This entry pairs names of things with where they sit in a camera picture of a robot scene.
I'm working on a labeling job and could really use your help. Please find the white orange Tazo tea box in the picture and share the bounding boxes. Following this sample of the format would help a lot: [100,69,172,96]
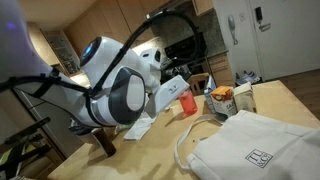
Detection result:
[210,86,237,120]

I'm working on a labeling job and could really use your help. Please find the beige cardboard box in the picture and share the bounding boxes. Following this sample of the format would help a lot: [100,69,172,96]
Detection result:
[233,82,256,113]

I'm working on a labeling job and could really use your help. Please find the white paper bag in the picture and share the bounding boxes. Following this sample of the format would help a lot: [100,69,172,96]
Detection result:
[180,110,320,180]

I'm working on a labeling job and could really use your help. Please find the blue snack box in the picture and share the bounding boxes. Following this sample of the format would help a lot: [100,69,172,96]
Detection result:
[204,76,216,114]

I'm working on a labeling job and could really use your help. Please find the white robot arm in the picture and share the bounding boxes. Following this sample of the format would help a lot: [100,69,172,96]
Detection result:
[0,0,159,127]

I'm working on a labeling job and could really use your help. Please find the dark blue chip bag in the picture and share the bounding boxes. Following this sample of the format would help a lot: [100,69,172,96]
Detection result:
[68,121,92,136]

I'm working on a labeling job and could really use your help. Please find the pink liquid spray bottle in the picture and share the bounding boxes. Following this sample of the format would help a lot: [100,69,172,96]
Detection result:
[178,90,197,116]

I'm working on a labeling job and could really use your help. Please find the wooden chair far left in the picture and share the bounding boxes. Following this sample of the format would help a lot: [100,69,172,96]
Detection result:
[187,73,209,96]

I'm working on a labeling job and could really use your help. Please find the white paper sheet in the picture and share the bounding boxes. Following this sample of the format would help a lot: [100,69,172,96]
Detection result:
[124,115,155,140]

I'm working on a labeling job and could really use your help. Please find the black stove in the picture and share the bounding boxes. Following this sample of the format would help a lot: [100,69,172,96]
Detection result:
[161,32,208,82]

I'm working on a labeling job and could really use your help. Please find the pair of sneakers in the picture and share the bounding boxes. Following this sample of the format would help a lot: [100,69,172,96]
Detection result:
[236,71,261,86]

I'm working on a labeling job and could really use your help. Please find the wooden kitchen cabinets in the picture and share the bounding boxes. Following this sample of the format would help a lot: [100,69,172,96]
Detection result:
[26,0,216,76]

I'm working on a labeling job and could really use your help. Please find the white door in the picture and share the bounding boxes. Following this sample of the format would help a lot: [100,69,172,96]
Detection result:
[249,0,320,80]

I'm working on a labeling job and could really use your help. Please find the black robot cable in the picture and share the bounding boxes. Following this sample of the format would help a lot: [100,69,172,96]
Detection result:
[0,9,203,101]

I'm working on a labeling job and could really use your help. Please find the white wall phone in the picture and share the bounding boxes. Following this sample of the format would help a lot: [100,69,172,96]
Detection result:
[228,15,238,45]

